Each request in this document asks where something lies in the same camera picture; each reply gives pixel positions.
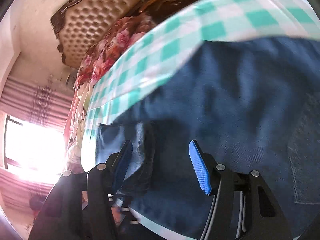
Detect blue denim jeans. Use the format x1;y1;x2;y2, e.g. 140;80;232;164
95;37;319;238

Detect pink striped curtain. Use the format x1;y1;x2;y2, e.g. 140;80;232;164
0;76;75;212

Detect floral pink quilt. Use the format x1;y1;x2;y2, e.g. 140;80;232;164
63;13;156;174

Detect tufted leather carved headboard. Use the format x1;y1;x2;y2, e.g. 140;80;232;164
50;0;140;69

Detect green white checkered tablecloth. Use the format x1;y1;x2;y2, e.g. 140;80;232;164
81;0;319;232

